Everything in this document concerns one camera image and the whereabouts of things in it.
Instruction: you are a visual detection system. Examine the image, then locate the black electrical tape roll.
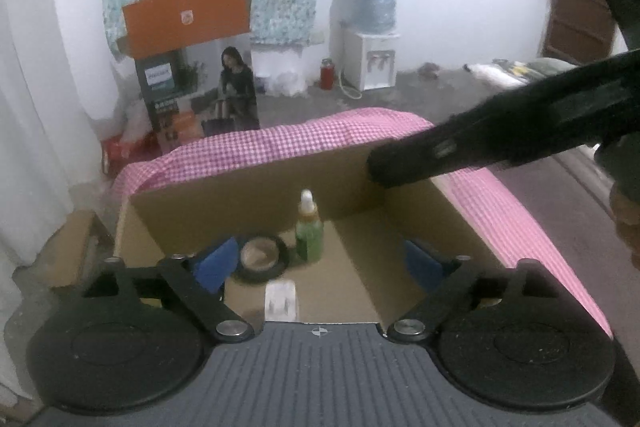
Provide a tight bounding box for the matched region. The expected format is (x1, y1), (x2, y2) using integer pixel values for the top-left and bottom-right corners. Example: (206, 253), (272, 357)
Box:
(233, 235), (290, 285)

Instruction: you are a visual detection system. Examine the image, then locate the brown cardboard box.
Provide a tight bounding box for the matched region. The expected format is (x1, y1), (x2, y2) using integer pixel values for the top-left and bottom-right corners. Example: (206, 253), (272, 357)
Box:
(49, 141), (507, 325)

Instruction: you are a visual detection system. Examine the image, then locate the white power adapter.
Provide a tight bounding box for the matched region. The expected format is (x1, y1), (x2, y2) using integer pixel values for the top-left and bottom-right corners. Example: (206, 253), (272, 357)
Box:
(264, 280), (298, 323)

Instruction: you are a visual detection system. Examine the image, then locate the pink checkered tablecloth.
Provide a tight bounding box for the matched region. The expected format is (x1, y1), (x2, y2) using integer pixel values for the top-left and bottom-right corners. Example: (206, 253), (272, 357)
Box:
(114, 107), (612, 333)

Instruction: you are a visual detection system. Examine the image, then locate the red canister on floor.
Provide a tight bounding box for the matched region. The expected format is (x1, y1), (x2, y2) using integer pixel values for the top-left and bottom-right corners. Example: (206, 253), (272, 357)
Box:
(320, 58), (335, 91)

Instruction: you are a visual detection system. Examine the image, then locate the green dropper bottle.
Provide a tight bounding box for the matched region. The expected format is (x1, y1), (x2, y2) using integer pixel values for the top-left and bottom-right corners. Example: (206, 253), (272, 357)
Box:
(295, 190), (323, 263)

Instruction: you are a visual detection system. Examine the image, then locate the white water dispenser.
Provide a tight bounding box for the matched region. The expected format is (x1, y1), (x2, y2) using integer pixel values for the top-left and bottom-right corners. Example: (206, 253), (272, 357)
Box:
(343, 28), (399, 92)

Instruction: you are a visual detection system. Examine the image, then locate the white curtain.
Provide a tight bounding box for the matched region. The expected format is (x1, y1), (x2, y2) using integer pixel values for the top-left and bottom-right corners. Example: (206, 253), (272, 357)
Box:
(1, 0), (100, 265)

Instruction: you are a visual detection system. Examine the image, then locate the right hand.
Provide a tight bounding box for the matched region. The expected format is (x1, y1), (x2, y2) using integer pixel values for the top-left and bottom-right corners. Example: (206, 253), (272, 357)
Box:
(610, 184), (640, 270)

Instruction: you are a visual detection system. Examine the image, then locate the red package on floor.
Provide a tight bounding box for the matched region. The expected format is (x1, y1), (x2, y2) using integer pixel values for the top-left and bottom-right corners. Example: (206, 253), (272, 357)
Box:
(101, 132), (162, 178)

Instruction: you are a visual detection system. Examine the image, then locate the orange flap product box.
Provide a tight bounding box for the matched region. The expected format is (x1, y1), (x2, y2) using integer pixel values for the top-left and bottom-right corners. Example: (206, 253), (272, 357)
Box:
(118, 0), (260, 154)

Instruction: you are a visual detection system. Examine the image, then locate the grey sofa with blankets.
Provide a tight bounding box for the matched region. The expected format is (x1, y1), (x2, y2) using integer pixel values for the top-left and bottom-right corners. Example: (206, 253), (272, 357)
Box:
(463, 57), (575, 90)

